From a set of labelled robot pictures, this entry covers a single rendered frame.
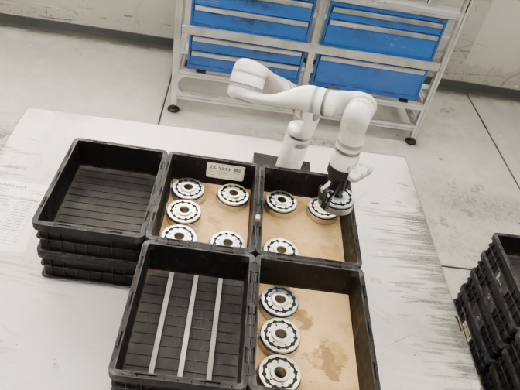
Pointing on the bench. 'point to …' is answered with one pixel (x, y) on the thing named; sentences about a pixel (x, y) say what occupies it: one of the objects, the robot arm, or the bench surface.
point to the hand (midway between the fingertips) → (330, 201)
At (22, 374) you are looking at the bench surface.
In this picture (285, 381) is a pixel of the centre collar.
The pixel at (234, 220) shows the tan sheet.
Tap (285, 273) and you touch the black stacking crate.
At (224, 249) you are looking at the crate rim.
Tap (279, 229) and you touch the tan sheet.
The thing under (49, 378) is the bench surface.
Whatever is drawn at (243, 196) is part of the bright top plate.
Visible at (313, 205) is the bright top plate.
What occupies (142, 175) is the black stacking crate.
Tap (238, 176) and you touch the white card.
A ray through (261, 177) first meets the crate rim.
